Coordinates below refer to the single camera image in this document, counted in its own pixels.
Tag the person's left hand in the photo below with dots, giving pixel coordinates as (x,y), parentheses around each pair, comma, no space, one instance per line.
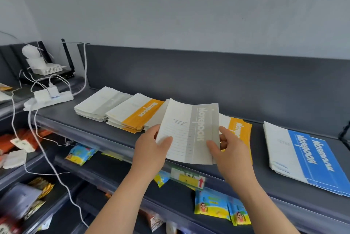
(147,157)

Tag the person's right hand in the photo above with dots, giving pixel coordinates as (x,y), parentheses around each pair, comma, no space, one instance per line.
(235,165)

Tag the small orange notebook stack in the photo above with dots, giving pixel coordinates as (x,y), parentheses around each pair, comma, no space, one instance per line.
(238,130)
(128,110)

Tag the small grey notebook stack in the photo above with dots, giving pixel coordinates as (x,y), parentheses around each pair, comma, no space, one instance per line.
(180,127)
(157,116)
(98,102)

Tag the small blue notebook stack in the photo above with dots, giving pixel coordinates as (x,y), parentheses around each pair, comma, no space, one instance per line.
(281,146)

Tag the person's left forearm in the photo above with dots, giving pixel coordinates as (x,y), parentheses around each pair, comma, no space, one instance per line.
(117,206)

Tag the person's right forearm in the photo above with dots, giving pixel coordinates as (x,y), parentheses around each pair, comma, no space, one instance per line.
(268,212)

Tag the yellow blue snack packet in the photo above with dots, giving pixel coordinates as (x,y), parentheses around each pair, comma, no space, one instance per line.
(80,155)
(240,214)
(212,205)
(161,178)

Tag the yellow white price tag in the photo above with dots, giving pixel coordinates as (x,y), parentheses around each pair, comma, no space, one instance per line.
(188,178)

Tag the dark grey back panel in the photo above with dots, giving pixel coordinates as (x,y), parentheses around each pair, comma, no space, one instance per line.
(218,83)

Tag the white power strip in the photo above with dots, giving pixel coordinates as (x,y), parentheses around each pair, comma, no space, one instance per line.
(63,97)

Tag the yellow brown snack packet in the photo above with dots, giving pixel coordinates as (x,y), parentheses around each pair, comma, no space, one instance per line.
(42,187)

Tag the slotted dark metal upright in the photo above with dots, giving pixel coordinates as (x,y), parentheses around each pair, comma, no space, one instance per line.
(345,132)
(81,61)

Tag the white charger plug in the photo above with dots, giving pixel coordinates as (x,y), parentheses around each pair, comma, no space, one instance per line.
(53,91)

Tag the black router body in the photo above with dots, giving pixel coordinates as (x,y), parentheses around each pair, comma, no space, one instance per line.
(65,75)

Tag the white power adapter block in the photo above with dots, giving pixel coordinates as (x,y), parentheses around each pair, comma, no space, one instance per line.
(41,96)

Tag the black router antenna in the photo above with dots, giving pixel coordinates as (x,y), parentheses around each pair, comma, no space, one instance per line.
(68,56)

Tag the white padded pouch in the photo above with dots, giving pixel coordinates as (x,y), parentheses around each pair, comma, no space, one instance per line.
(15,159)

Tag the grey foil packet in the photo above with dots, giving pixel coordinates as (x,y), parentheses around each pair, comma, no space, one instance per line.
(19,199)

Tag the orange white packet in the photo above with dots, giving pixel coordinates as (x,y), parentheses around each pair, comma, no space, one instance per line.
(8,140)

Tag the white router device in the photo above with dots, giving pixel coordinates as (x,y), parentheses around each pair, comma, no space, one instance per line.
(32,54)

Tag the red white snack packet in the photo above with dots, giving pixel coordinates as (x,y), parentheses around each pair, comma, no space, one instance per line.
(8,227)

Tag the pale flat paper packet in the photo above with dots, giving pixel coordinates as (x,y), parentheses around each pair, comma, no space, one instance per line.
(4,91)

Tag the clear plastic price rail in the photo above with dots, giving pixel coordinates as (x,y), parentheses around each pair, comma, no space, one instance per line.
(114,146)

